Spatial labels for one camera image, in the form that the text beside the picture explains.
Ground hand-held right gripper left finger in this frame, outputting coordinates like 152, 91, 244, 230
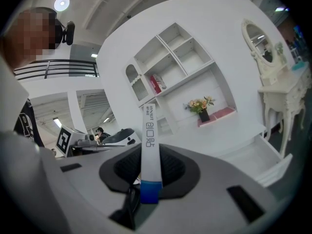
113, 151, 143, 187

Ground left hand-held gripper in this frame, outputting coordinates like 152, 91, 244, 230
55, 125, 141, 158

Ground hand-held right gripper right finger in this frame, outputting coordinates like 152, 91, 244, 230
158, 149, 186, 188

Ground small white item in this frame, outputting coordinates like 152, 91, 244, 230
139, 103, 163, 204

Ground white desk drawer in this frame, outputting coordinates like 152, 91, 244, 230
216, 133, 293, 188

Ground person's black printed shirt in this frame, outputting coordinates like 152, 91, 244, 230
13, 98, 46, 148

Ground orange flowers in black pot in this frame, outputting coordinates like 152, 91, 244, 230
184, 96, 215, 123

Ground black railing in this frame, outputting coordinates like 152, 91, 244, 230
13, 59, 100, 81

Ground person's white jacket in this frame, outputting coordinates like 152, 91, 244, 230
0, 54, 30, 134

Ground red and white box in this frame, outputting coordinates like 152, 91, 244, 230
149, 74, 168, 95

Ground white shelf unit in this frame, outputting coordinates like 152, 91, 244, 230
123, 22, 237, 137

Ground person's head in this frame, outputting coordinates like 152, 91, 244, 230
1, 6, 57, 69

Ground white ornate dressing table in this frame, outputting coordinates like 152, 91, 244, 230
257, 64, 312, 158

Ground round ceiling lamp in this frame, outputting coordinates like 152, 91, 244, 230
54, 0, 71, 12

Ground white oval mirror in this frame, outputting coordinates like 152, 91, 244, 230
241, 18, 281, 71

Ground small plant in vase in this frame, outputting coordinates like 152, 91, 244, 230
274, 41, 289, 65

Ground black head camera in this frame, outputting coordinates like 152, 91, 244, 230
54, 18, 76, 46

